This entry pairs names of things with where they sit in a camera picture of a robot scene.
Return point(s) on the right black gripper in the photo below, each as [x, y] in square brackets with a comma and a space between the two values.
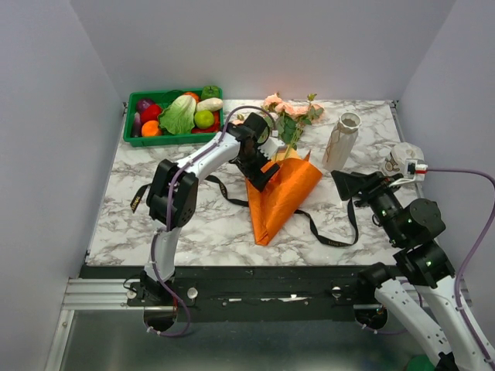
[370, 185]

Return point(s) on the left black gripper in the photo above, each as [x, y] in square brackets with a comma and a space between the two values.
[253, 175]

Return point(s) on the orange wrapping paper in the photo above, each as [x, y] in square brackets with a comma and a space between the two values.
[287, 189]

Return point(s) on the pink rose stem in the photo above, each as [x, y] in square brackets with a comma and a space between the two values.
[239, 119]
[290, 120]
[309, 110]

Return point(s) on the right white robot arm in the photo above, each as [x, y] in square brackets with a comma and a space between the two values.
[448, 334]

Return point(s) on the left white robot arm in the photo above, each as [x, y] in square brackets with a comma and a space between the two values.
[172, 194]

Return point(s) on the white ribbed vase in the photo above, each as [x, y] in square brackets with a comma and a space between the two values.
[341, 141]

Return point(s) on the white cup with drawing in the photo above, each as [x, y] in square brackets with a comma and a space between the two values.
[395, 161]

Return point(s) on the red chili pepper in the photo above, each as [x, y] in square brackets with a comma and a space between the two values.
[210, 127]

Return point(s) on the green lime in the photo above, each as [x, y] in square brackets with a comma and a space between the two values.
[204, 119]

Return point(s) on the white radish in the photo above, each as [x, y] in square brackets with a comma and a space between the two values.
[211, 104]

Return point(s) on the green bell pepper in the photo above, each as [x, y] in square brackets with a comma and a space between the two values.
[210, 92]

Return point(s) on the green cabbage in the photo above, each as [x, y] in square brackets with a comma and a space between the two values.
[178, 117]

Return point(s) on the orange tomato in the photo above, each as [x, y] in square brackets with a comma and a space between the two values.
[193, 95]

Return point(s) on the green plastic crate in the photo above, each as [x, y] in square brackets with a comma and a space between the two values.
[164, 98]

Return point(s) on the orange fruit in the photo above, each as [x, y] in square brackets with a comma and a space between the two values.
[151, 129]

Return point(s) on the purple eggplant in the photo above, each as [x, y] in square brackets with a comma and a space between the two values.
[136, 128]

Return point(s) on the purple onion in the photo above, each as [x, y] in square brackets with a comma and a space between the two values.
[143, 104]

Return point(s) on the green object bottom corner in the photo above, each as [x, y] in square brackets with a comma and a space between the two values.
[419, 363]

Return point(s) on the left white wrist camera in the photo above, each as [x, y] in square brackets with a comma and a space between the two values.
[271, 147]

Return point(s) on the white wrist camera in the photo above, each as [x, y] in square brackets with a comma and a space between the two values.
[271, 147]
[414, 171]

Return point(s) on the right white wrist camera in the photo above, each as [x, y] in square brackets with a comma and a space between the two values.
[414, 171]

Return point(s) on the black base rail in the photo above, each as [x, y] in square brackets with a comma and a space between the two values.
[248, 294]

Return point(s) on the aluminium frame bar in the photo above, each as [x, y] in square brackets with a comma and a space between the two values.
[83, 295]

